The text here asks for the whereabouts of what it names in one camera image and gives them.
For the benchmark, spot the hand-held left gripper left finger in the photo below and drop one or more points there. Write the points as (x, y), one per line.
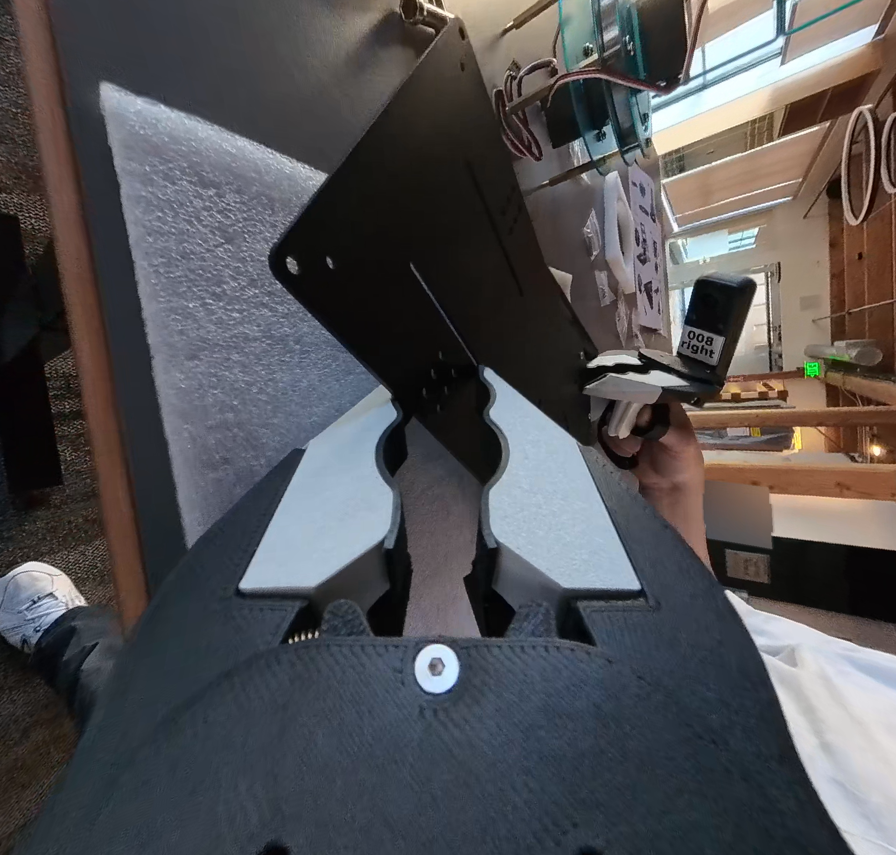
(315, 519)

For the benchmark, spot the person's white sneaker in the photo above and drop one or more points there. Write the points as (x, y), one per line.
(35, 599)

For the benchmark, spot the silver ventilation duct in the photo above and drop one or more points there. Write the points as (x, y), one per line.
(843, 352)

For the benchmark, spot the black metal base plate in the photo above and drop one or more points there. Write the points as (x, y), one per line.
(420, 239)

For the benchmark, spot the small screw bag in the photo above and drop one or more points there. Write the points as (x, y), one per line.
(605, 288)
(592, 235)
(624, 316)

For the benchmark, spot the white foam sheet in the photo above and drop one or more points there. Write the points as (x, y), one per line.
(210, 274)

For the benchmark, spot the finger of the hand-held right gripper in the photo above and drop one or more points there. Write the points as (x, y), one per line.
(619, 363)
(630, 384)

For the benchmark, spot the person's dark trouser leg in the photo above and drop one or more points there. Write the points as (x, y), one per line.
(77, 659)

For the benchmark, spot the person's right hand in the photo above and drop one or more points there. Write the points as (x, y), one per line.
(675, 459)

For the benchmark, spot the blue toy robot arm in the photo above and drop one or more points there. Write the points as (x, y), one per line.
(609, 64)

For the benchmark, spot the white foam frame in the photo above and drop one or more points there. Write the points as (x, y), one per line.
(616, 267)

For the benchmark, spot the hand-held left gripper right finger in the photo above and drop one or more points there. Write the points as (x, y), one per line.
(560, 519)

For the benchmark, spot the metal cross wrench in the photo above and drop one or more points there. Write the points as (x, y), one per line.
(414, 6)

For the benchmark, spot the grey wooden-edged desk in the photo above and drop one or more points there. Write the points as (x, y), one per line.
(210, 29)

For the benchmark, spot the printed instruction sheet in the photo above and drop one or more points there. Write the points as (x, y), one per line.
(647, 239)

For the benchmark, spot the person's right forearm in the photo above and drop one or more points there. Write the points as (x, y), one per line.
(689, 533)

